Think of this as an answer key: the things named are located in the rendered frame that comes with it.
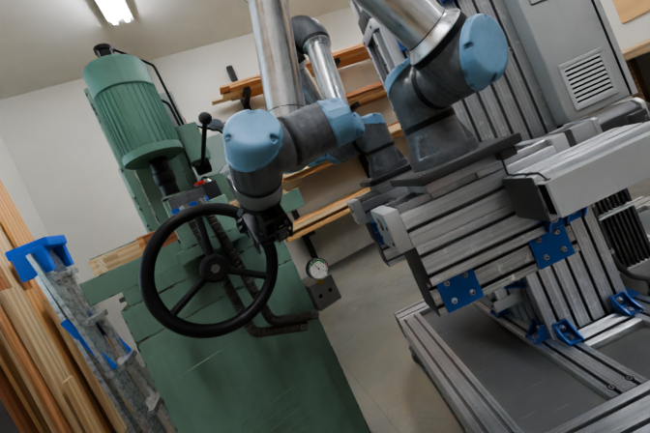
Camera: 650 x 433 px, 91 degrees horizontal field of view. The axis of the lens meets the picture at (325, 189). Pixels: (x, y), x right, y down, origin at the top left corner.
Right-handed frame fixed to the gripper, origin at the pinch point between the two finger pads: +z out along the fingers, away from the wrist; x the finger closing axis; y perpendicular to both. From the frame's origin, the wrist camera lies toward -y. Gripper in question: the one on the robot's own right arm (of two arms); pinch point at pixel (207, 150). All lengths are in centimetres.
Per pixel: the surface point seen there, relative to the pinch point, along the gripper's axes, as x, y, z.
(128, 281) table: 24.9, -1.8, 29.9
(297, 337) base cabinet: 60, -4, -2
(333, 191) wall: 17, -229, -151
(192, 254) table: 25.8, 7.7, 14.6
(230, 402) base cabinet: 64, -5, 20
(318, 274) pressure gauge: 45.7, 2.9, -13.7
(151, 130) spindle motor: -12.8, -7.1, 10.9
